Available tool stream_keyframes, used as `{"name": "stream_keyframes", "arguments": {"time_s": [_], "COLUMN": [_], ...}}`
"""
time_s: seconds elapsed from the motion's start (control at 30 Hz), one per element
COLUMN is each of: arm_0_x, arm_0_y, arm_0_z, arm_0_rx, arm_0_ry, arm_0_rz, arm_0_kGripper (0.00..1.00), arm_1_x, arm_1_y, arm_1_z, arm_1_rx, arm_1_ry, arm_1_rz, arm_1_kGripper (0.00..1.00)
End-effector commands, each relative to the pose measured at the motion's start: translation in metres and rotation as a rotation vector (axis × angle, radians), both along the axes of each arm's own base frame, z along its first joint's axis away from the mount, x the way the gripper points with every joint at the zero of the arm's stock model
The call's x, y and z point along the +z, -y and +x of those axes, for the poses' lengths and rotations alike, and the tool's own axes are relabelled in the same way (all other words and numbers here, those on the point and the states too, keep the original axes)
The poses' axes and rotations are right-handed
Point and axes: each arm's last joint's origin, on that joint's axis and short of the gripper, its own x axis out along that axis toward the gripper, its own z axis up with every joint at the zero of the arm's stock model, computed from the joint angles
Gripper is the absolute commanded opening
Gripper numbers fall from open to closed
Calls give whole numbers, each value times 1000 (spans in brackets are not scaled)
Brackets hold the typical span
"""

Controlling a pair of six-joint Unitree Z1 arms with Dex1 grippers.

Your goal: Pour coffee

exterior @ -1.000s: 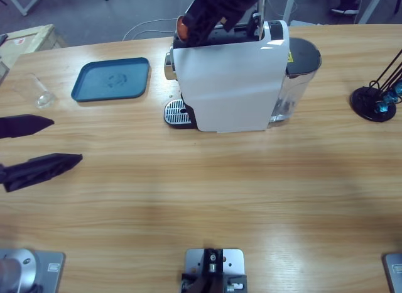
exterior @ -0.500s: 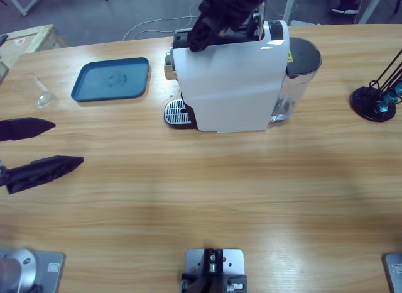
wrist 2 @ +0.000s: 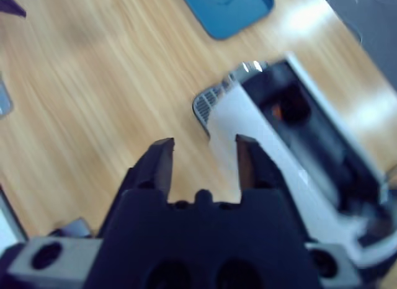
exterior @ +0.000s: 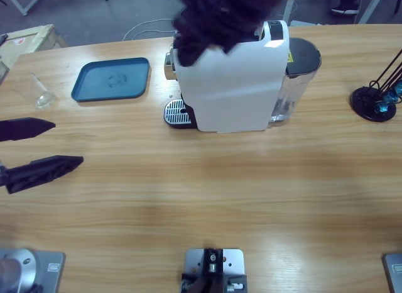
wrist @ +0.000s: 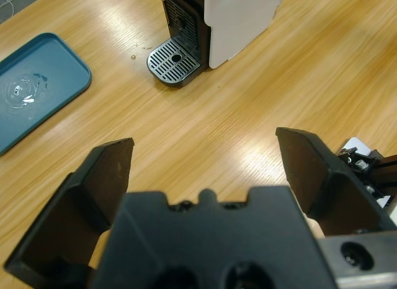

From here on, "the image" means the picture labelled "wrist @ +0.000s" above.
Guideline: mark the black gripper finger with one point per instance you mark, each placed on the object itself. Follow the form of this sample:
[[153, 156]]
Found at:
[[328, 183], [77, 193]]

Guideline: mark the white coffee machine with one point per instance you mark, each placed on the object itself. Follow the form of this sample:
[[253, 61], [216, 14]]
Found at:
[[242, 22]]

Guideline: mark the grey metal mounting plate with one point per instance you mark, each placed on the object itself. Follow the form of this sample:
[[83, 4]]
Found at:
[[356, 143]]

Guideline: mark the white base block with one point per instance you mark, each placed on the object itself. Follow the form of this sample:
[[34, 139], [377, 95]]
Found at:
[[390, 202]]

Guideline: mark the teal plastic tray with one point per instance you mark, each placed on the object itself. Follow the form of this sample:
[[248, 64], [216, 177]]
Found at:
[[37, 84]]

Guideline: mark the black corner bracket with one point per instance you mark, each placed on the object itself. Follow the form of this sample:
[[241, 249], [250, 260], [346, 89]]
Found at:
[[356, 160], [375, 189]]

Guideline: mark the black aluminium extrusion post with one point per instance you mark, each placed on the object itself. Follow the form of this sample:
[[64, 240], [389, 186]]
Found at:
[[386, 171]]

